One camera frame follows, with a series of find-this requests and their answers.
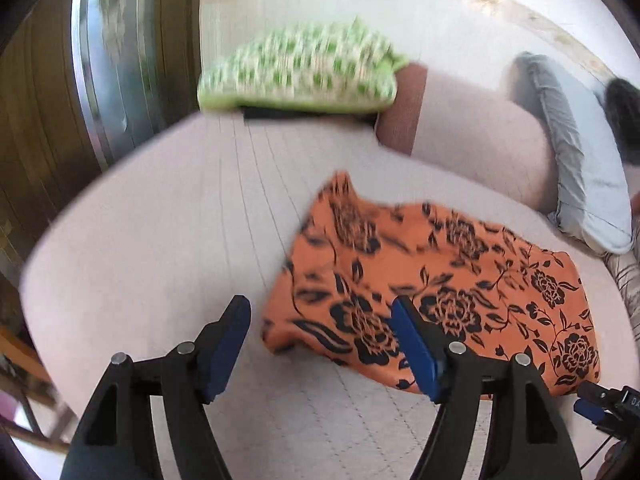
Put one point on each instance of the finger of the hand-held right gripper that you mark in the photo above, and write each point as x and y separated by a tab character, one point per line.
590	410
597	391

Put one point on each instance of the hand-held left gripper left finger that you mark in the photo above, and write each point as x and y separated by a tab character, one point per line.
225	350

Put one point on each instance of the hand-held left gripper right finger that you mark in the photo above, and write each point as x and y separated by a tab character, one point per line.
415	350

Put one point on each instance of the orange floral cloth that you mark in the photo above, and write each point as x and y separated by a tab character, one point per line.
450	290

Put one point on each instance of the beige striped pillow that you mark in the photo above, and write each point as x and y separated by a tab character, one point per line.
627	280

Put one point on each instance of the wooden stool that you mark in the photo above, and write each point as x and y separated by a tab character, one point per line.
30	390

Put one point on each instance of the pink bolster cushion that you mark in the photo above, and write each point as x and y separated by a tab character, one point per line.
470	135

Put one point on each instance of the grey blue pillow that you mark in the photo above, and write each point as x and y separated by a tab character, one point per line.
580	160

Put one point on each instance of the black cloth under pillow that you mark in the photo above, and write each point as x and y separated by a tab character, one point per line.
300	112

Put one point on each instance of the dark fuzzy object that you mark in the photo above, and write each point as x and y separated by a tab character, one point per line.
622	110

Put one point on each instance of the wooden door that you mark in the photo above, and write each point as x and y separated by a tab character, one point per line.
35	135

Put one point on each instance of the green patterned pillow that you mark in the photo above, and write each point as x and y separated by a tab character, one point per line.
300	67

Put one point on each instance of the frosted glass door panel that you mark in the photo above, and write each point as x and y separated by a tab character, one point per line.
120	45

